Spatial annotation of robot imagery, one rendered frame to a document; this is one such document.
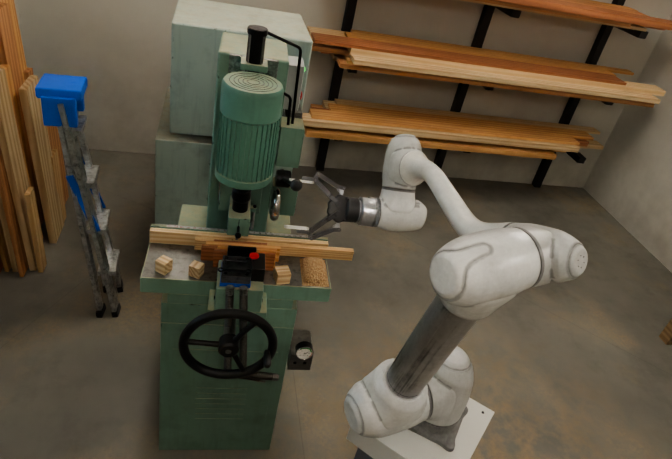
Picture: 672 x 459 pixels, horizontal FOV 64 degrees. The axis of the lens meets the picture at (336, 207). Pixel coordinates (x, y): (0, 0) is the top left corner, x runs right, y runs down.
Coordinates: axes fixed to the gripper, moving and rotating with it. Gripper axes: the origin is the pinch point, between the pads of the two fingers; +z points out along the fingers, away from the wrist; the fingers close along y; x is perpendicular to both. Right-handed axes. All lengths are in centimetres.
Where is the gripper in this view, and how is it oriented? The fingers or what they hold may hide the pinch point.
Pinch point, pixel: (290, 203)
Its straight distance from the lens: 156.3
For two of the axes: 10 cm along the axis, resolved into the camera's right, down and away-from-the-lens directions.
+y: 1.1, -9.9, -0.5
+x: 2.1, 0.7, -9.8
